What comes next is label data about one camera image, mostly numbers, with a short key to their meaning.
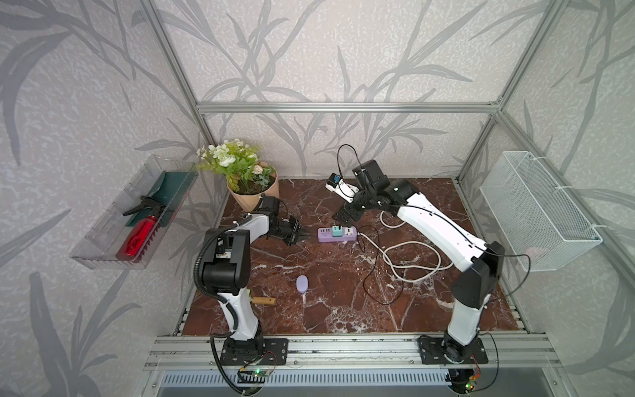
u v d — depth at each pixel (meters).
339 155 1.16
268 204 0.82
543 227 0.61
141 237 0.59
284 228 0.83
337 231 0.94
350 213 0.69
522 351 0.76
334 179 0.68
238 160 0.87
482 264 0.46
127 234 0.60
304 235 1.02
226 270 0.50
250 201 0.95
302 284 0.85
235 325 0.58
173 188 0.76
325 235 0.97
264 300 0.83
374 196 0.58
